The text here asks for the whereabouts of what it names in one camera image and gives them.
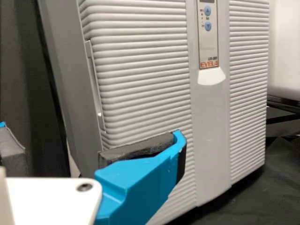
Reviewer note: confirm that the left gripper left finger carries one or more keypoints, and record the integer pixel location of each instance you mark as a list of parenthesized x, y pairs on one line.
[(11, 154)]

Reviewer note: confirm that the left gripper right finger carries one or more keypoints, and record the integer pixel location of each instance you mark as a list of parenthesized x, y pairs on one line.
[(140, 182)]

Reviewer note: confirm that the white incubator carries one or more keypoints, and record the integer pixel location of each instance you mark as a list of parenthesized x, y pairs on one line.
[(65, 70)]

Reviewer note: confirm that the black platform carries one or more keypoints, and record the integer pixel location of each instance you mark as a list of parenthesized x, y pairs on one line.
[(284, 112)]

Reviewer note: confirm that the white box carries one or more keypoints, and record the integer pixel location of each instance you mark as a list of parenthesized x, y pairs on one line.
[(284, 47)]

